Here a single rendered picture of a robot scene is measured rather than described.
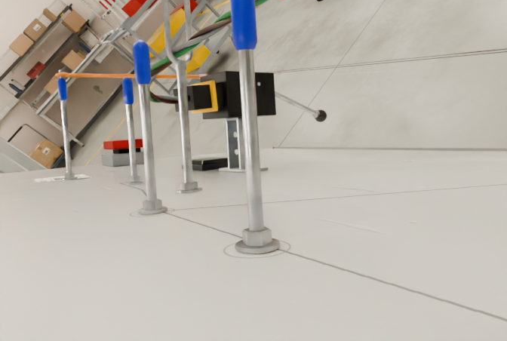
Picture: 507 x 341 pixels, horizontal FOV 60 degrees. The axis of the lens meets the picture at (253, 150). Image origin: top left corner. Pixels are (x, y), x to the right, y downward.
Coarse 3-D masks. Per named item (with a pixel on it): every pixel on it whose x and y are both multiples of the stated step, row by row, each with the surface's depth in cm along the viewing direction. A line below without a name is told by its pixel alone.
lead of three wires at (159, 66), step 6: (162, 60) 29; (168, 60) 29; (156, 66) 30; (162, 66) 29; (156, 72) 30; (150, 96) 33; (156, 96) 34; (162, 96) 35; (168, 96) 36; (156, 102) 35; (162, 102) 35; (168, 102) 36; (174, 102) 36
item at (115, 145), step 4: (108, 140) 61; (112, 140) 57; (116, 140) 57; (120, 140) 57; (124, 140) 58; (136, 140) 58; (140, 140) 59; (104, 144) 60; (108, 144) 59; (112, 144) 57; (116, 144) 57; (120, 144) 57; (124, 144) 58; (128, 144) 58; (136, 144) 58; (140, 144) 59; (104, 148) 61; (108, 148) 59; (112, 148) 57; (116, 148) 57; (120, 148) 57; (124, 148) 58; (128, 148) 58; (136, 148) 60; (116, 152) 59; (120, 152) 58; (124, 152) 59; (128, 152) 59
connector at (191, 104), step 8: (176, 88) 38; (192, 88) 36; (200, 88) 36; (208, 88) 37; (216, 88) 38; (192, 96) 36; (200, 96) 36; (208, 96) 37; (176, 104) 38; (192, 104) 36; (200, 104) 36; (208, 104) 37
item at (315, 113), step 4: (276, 92) 44; (276, 96) 44; (280, 96) 44; (284, 96) 44; (284, 100) 45; (288, 100) 45; (292, 100) 45; (292, 104) 45; (296, 104) 45; (300, 104) 46; (300, 108) 46; (304, 108) 46; (308, 108) 47; (312, 112) 47; (316, 112) 47; (316, 116) 47
